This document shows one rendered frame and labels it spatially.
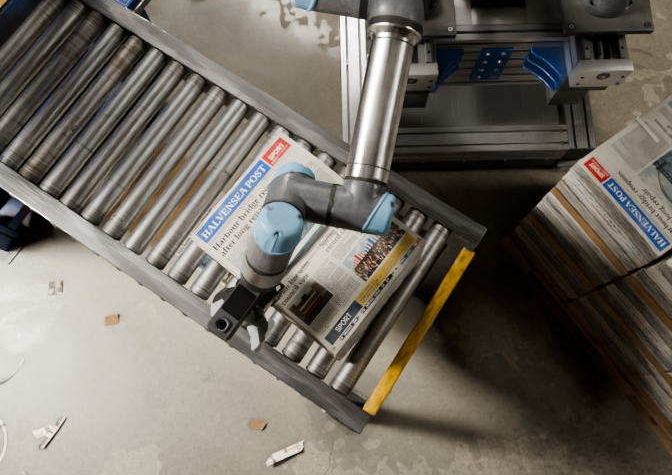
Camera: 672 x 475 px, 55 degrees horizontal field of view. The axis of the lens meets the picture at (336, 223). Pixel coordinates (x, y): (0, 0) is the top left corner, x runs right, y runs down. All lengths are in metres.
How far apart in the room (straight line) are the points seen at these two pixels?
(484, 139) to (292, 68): 0.81
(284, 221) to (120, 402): 1.48
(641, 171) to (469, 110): 0.80
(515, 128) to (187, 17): 1.35
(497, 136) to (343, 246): 1.11
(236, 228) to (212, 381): 1.09
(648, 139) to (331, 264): 0.85
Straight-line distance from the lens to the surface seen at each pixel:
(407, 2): 1.16
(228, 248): 1.30
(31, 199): 1.71
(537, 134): 2.31
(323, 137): 1.60
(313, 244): 1.28
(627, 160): 1.68
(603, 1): 1.81
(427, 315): 1.48
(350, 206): 1.09
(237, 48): 2.66
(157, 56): 1.76
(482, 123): 2.31
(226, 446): 2.31
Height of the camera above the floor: 2.27
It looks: 75 degrees down
